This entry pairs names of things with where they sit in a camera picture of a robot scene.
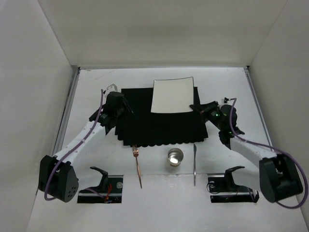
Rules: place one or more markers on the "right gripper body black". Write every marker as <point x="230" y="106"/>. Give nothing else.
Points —
<point x="205" y="109"/>

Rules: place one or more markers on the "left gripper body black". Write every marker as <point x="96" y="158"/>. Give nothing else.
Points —
<point x="123" y="104"/>

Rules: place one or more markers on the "black cloth placemat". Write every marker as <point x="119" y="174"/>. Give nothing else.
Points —
<point x="144" y="128"/>

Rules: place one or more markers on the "square white plate black rim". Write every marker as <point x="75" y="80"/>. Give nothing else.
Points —
<point x="172" y="96"/>

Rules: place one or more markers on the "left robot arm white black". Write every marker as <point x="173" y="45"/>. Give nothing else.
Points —
<point x="60" y="176"/>

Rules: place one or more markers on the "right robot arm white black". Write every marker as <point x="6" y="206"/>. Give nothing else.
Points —
<point x="279" y="178"/>

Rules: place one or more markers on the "silver table knife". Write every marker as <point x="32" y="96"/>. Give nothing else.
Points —
<point x="194" y="164"/>

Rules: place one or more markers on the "copper fork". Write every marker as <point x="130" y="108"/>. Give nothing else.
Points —
<point x="136" y="154"/>

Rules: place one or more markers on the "silver metal cup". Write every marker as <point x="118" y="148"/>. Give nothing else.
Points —
<point x="175" y="157"/>

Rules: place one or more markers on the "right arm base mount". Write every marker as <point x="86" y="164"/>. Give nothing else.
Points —
<point x="223" y="189"/>

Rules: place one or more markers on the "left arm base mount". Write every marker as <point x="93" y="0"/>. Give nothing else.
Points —
<point x="107" y="191"/>

